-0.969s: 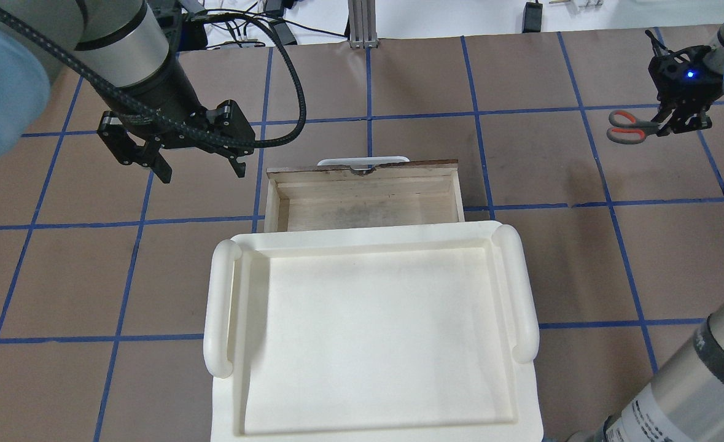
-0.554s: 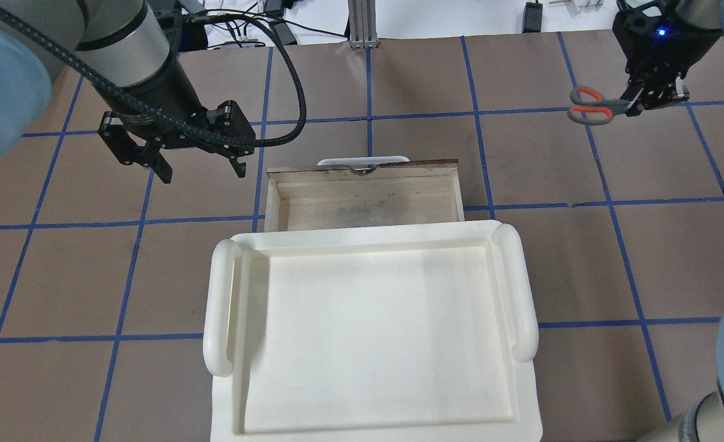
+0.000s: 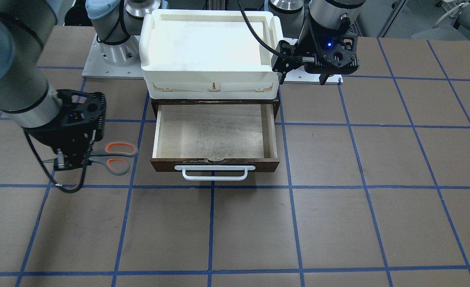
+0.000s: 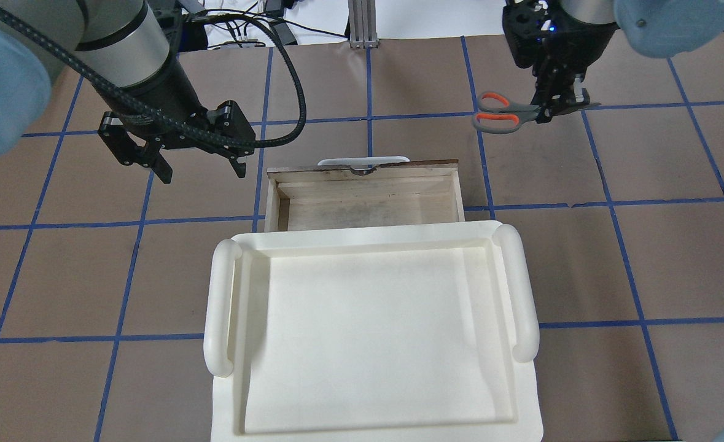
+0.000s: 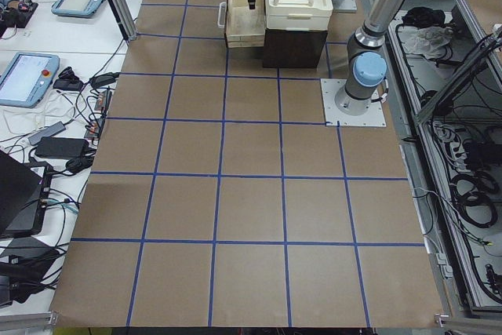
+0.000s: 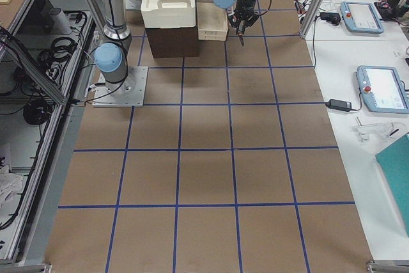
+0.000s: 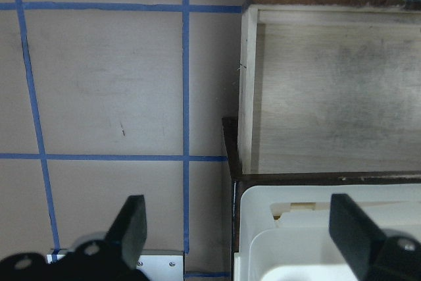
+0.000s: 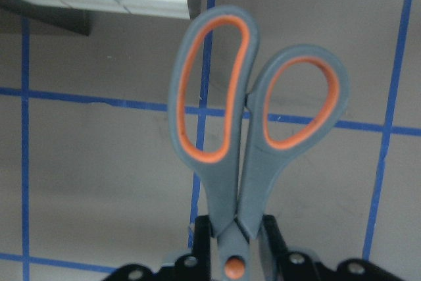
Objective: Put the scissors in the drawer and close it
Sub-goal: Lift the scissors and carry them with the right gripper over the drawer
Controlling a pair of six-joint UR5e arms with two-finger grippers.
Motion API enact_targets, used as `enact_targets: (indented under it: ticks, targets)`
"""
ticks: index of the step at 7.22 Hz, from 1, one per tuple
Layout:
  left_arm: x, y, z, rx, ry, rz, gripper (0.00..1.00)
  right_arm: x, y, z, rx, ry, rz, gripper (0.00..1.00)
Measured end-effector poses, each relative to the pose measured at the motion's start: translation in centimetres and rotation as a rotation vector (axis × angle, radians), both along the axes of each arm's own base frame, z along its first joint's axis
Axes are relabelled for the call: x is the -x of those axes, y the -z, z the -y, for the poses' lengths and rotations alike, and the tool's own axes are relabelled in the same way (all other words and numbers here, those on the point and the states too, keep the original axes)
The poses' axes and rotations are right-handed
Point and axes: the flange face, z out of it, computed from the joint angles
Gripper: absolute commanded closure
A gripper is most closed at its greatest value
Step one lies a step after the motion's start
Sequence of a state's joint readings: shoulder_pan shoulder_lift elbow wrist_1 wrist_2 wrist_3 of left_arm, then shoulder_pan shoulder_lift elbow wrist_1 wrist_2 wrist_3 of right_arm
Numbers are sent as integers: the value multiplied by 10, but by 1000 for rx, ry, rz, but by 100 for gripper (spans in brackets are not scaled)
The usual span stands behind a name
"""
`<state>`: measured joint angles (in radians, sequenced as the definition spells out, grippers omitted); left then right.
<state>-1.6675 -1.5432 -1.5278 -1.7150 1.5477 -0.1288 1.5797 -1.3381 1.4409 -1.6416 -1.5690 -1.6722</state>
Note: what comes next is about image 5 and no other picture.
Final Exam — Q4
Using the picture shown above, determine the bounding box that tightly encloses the lower teach pendant tablet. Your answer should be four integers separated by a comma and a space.
1, 52, 60, 108

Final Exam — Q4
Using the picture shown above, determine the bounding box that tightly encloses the black power adapter brick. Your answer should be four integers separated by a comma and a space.
35, 137, 89, 159

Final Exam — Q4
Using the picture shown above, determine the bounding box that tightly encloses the grey usb hub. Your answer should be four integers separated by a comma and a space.
28, 122, 66, 146

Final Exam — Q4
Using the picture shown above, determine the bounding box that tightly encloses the black laptop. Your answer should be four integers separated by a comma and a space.
1, 152, 53, 239

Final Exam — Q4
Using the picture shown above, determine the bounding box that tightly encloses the open wooden drawer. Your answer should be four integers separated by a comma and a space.
224, 0, 266, 49

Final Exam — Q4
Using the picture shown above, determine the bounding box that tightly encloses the white drawer handle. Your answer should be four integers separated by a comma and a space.
216, 2, 227, 29

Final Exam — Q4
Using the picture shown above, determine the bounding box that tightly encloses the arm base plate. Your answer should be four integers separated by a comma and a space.
320, 78, 387, 128

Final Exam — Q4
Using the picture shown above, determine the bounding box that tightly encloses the crumpled white cloth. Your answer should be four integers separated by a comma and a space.
403, 26, 453, 60

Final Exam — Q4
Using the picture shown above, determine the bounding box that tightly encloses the dark brown wooden cabinet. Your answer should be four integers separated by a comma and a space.
262, 29, 328, 68

